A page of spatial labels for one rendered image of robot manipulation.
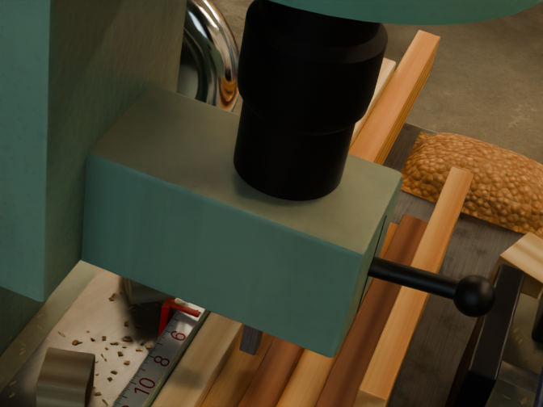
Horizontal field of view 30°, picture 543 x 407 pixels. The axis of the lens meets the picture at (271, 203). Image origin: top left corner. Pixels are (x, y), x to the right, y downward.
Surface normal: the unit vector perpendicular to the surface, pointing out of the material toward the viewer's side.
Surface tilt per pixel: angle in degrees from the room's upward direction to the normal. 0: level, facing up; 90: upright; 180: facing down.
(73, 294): 0
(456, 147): 15
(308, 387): 0
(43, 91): 90
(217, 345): 0
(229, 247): 90
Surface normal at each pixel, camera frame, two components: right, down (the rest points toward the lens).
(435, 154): -0.25, -0.84
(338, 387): 0.15, -0.77
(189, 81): -0.36, 0.55
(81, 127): 0.92, 0.34
